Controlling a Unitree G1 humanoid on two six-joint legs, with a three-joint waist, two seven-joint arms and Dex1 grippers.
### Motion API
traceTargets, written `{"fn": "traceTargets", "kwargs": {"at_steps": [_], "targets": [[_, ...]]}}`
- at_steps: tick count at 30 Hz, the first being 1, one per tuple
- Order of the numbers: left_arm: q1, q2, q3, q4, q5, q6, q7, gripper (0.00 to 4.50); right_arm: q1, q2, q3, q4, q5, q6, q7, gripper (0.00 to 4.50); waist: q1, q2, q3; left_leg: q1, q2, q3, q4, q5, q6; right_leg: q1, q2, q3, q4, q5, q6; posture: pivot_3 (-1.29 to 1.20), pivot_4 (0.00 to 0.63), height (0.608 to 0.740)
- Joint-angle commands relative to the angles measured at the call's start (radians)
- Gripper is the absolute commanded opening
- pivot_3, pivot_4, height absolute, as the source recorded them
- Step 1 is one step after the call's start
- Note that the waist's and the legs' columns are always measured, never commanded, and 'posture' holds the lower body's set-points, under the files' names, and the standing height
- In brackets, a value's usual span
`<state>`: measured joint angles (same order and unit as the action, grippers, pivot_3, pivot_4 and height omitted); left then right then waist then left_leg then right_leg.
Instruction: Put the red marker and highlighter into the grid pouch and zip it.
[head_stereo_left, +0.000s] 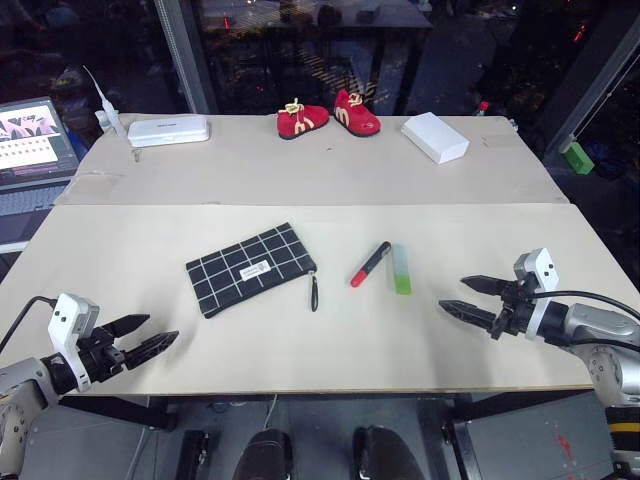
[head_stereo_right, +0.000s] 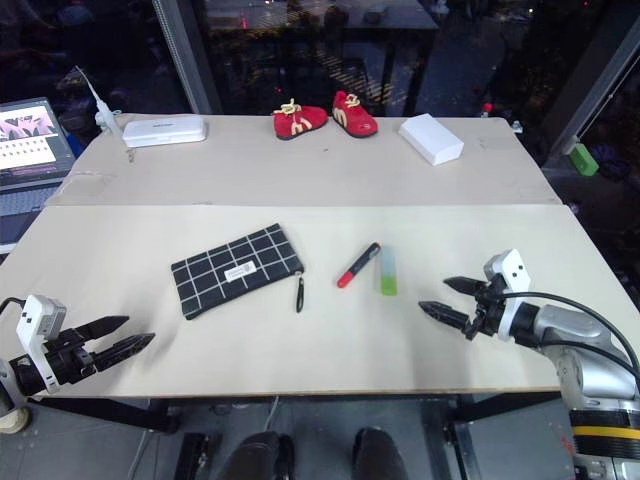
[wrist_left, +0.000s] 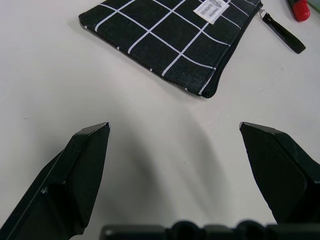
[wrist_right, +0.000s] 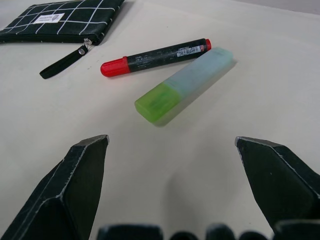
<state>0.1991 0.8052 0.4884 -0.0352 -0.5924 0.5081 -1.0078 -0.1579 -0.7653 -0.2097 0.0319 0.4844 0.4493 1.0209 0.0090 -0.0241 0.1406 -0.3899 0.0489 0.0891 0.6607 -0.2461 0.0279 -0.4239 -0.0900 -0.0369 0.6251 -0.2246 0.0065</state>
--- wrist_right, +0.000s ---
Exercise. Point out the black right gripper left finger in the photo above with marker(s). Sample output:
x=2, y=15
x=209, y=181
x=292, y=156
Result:
x=72, y=185

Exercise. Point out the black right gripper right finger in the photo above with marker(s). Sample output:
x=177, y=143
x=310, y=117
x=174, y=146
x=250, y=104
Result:
x=275, y=180

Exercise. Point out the black grid-pattern pencil pouch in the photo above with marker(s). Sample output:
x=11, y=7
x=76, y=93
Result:
x=65, y=22

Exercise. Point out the green capped translucent highlighter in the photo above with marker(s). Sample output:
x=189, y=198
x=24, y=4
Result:
x=183, y=83

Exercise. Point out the black marker with red cap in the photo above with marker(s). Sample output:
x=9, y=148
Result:
x=155, y=58

